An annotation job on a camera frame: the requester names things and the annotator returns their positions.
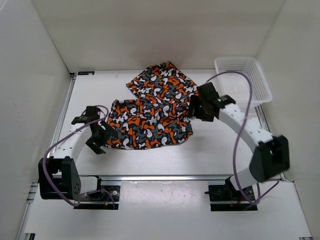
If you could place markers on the dark corner label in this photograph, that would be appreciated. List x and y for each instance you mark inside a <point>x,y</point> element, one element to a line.
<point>86,73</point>

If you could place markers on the front aluminium rail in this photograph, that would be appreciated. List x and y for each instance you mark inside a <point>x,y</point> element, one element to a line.
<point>179,177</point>

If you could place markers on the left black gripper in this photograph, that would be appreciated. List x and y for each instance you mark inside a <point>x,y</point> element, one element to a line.
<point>108,133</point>

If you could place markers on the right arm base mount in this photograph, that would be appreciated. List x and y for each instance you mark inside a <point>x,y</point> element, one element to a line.
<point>224,197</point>

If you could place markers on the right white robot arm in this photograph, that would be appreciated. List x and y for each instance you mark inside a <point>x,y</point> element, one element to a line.
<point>270,153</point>

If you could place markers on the white plastic mesh basket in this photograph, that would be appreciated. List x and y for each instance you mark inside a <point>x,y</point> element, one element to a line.
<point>242,77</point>

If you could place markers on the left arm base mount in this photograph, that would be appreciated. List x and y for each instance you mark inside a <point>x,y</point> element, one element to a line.
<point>105,195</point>

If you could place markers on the orange camouflage shorts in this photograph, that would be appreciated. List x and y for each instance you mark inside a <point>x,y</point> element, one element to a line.
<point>157,117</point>

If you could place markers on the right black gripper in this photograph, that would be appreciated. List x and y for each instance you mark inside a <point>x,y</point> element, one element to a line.
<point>195,101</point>

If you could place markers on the left aluminium rail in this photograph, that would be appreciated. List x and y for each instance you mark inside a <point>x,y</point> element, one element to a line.
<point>61,94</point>

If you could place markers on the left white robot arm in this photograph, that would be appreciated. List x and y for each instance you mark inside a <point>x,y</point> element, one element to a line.
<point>57,171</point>

